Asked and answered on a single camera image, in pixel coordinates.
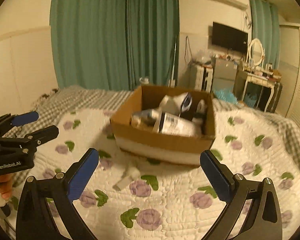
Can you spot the plastic bag on suitcase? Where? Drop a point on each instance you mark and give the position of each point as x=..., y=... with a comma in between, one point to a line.
x=203, y=57

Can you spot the teal curtain by wardrobe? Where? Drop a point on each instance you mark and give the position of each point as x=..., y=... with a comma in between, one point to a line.
x=266, y=27

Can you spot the white floor mop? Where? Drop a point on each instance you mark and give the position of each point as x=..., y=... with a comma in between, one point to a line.
x=172, y=79

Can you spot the left hand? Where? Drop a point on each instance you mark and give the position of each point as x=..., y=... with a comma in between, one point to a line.
x=5, y=188

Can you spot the white louvred wardrobe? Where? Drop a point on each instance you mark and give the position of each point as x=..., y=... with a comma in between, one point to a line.
x=289, y=67

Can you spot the clear water jug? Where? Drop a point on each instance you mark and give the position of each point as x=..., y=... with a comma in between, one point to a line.
x=144, y=80

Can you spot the small white cloth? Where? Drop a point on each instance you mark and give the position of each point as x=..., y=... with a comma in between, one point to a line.
x=131, y=175

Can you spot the large teal curtain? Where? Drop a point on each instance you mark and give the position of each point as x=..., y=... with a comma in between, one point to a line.
x=110, y=44

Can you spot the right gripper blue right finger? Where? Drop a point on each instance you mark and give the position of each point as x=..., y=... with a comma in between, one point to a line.
x=263, y=219

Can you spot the black wall television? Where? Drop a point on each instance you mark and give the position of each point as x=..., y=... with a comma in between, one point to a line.
x=230, y=38

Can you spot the white labelled plastic package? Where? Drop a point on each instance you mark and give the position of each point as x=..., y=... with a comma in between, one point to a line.
x=176, y=126

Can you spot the floral white quilt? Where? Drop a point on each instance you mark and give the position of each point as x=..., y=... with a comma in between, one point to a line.
x=167, y=201

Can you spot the brown cardboard box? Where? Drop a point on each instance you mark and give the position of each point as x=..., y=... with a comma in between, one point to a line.
x=164, y=147

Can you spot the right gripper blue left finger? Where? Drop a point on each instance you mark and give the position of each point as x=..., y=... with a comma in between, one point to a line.
x=34, y=218

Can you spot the grey checked bed sheet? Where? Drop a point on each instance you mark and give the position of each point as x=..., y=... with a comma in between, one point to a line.
x=52, y=107

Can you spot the grey white sock bundle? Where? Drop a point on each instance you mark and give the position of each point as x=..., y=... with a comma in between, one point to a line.
x=176, y=105

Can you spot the blue plastic basket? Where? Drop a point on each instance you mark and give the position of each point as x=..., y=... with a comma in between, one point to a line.
x=250, y=100

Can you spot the cream cloth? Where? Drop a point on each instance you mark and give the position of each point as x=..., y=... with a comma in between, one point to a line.
x=145, y=119

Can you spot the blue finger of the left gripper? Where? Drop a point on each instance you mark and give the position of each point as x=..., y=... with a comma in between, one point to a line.
x=23, y=119
x=43, y=135

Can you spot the white suitcase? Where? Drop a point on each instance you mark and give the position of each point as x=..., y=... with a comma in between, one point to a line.
x=201, y=78

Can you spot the grey mini fridge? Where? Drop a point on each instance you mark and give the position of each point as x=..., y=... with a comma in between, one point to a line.
x=224, y=74

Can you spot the blue corrugated plastic sheet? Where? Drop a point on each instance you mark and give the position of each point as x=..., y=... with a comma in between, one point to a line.
x=225, y=95

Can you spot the white oval vanity mirror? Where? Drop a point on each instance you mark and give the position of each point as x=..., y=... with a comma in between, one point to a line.
x=255, y=52

